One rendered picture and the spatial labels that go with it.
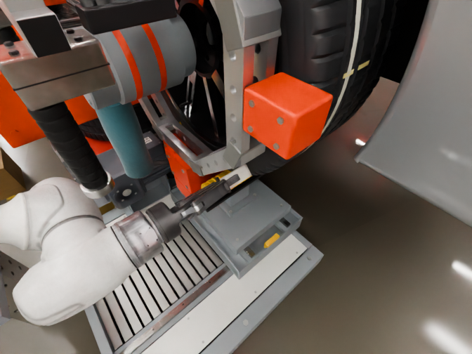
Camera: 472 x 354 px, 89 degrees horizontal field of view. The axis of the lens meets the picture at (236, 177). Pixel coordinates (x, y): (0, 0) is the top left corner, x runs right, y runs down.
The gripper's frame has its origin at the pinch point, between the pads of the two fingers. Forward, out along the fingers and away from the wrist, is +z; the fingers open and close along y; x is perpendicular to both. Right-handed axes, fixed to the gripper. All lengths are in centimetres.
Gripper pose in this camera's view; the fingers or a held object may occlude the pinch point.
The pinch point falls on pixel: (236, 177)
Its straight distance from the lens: 54.0
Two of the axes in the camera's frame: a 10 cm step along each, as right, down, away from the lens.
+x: -4.6, -8.7, -1.6
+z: 7.6, -4.8, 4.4
